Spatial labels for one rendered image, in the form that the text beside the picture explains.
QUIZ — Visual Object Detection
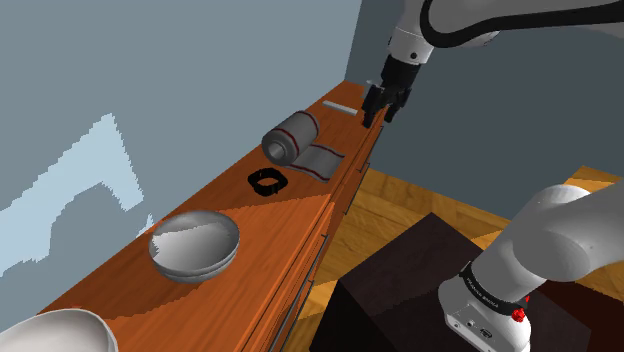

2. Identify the grey metal bowl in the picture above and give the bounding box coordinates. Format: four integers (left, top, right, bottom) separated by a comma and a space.
147, 209, 242, 285

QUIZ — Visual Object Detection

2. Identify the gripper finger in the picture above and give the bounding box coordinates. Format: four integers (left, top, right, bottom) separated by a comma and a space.
384, 88, 412, 124
361, 84, 389, 129

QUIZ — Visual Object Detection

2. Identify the black ring-shaped band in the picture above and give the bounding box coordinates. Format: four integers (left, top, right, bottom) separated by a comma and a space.
246, 167, 288, 198

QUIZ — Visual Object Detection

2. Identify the orange wooden chest of drawers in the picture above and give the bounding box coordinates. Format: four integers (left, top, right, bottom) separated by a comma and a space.
37, 80, 392, 352

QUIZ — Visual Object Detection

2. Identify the dark robot stand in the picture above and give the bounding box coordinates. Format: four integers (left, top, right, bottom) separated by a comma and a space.
309, 211, 624, 352

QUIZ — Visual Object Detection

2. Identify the grey red-striped paper towel roll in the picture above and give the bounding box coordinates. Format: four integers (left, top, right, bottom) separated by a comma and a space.
261, 109, 347, 184

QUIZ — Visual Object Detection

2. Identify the flat grey bar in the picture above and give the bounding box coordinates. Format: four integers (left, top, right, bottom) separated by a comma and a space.
321, 99, 359, 117

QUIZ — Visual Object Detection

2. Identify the white bowl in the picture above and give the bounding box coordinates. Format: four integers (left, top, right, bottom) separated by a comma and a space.
0, 307, 120, 352

